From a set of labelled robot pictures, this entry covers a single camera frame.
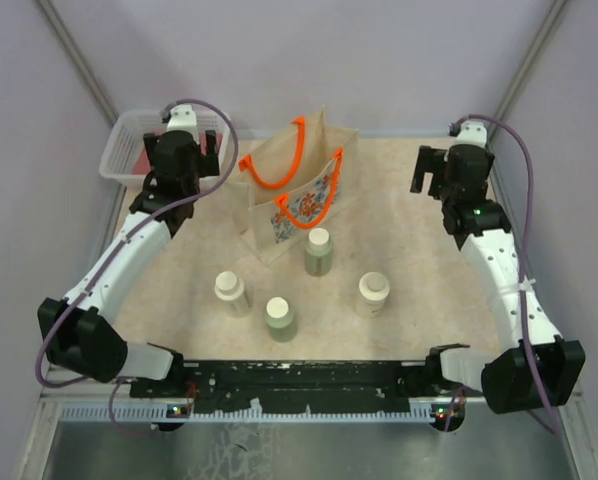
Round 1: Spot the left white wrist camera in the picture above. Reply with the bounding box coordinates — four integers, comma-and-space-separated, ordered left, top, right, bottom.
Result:
162, 104, 199, 142

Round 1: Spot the white plastic basket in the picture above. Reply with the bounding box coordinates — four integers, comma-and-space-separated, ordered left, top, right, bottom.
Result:
99, 106, 232, 189

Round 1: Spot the white bottle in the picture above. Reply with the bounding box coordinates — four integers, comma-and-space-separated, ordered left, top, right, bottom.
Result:
355, 272, 390, 318
214, 271, 251, 317

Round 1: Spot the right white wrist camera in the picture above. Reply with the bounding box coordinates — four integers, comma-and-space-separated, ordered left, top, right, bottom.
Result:
448, 120, 488, 148

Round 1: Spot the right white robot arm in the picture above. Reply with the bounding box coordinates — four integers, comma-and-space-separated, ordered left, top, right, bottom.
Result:
410, 144, 585, 414

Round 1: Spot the white slotted cable duct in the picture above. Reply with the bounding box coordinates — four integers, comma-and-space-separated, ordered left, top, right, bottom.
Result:
58, 402, 468, 424

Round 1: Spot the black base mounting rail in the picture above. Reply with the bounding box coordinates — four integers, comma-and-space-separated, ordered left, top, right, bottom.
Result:
130, 357, 458, 414

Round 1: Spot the green bottle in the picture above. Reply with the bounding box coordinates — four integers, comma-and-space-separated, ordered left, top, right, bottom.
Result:
264, 297, 297, 343
304, 228, 333, 277

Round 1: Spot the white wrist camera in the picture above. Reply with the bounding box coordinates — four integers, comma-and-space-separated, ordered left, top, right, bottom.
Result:
162, 104, 199, 142
448, 120, 488, 148

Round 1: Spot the canvas bag with orange handles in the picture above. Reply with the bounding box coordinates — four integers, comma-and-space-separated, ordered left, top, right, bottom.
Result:
225, 109, 360, 264

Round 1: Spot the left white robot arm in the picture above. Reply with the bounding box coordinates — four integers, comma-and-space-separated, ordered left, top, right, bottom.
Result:
35, 130, 219, 397

